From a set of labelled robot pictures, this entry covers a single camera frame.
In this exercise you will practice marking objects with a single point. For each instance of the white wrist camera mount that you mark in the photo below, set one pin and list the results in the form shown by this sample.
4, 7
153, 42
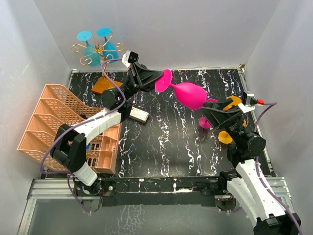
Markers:
129, 57
249, 102

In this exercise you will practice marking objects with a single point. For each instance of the white red small box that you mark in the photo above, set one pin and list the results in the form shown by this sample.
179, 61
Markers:
139, 115

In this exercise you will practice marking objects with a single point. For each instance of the pink plastic file organizer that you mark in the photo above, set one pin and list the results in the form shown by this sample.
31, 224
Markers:
58, 105

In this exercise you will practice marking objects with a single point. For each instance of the pink wine glass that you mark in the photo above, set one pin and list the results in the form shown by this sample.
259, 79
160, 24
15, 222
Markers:
188, 94
203, 122

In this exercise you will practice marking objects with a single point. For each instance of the blue wine glass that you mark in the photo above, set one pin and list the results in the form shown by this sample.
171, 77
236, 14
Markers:
91, 57
109, 50

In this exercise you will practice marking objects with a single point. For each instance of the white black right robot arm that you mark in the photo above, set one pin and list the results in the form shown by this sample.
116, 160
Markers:
246, 182

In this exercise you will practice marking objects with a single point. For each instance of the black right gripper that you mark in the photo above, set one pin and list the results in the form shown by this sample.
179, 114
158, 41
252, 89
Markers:
220, 118

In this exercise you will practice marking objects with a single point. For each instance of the yellow wine glass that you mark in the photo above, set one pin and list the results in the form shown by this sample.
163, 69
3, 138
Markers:
234, 102
224, 137

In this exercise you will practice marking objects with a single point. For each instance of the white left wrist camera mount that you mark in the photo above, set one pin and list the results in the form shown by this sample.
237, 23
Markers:
129, 57

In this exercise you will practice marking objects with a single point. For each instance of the black metal front rail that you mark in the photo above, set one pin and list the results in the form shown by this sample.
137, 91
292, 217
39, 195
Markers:
110, 192

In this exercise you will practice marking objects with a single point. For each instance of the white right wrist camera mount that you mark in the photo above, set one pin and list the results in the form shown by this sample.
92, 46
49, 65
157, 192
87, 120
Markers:
249, 102

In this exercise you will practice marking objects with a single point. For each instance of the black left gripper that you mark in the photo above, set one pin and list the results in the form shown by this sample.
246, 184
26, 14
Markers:
140, 76

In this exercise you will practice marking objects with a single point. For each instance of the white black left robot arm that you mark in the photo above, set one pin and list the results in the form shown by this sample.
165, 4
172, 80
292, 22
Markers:
69, 147

